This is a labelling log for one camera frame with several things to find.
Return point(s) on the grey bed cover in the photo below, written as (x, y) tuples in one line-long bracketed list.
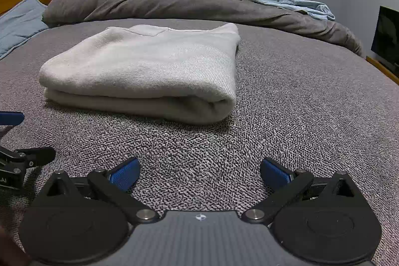
[(296, 97)]

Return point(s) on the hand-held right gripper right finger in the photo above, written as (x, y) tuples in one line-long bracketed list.
[(276, 174)]

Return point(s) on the dark grey duvet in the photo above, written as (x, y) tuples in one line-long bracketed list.
[(187, 7)]

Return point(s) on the black television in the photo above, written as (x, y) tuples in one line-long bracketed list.
[(386, 35)]

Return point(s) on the wooden television stand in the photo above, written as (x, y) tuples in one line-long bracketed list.
[(383, 69)]

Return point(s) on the light blue shirt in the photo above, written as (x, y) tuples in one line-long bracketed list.
[(296, 5)]

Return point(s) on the blue quilted blanket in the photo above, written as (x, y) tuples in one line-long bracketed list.
[(18, 26)]

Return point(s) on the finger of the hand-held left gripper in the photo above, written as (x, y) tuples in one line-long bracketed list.
[(12, 118), (37, 155)]

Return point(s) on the light grey sweater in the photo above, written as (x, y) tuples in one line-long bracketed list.
[(140, 66)]

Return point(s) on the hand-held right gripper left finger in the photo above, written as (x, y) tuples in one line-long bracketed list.
[(123, 175)]

